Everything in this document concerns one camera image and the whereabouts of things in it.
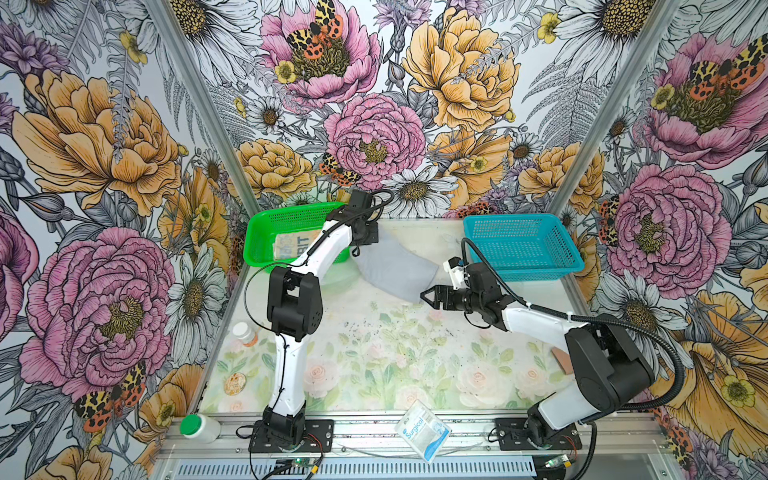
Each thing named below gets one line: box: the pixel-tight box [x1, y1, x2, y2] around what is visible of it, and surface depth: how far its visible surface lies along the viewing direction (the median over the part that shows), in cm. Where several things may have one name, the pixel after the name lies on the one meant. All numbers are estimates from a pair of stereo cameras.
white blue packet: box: [394, 399, 452, 464], surface depth 76 cm
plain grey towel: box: [352, 239, 439, 303], surface depth 105 cm
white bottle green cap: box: [179, 414, 222, 443], surface depth 70 cm
